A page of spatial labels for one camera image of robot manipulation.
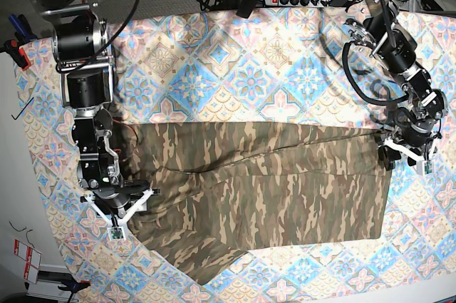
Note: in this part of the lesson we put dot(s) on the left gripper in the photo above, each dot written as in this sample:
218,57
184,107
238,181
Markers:
413,140

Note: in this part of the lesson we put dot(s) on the black orange bottom clamp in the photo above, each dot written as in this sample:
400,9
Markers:
72,286

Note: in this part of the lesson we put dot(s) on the patterned tile tablecloth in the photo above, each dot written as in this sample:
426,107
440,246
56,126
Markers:
280,64

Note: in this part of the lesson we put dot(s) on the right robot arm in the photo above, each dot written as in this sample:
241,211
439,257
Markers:
81,46

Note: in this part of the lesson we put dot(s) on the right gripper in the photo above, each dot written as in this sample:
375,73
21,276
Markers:
116,204

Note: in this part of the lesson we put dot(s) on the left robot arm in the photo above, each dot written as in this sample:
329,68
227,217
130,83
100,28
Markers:
421,108

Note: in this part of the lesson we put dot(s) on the red white label tag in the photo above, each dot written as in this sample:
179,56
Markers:
30,261

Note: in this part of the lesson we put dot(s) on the red black clamp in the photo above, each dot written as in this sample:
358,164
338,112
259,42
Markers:
12,48

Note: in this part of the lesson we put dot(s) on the white power strip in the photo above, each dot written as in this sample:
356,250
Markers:
297,3

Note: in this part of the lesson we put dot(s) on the black hex key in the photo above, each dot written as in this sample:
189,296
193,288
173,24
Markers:
18,115

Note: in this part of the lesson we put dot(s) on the camouflage T-shirt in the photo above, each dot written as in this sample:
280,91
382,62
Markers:
230,187

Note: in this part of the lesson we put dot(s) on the blue clamp handle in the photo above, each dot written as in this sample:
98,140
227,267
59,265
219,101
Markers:
23,33

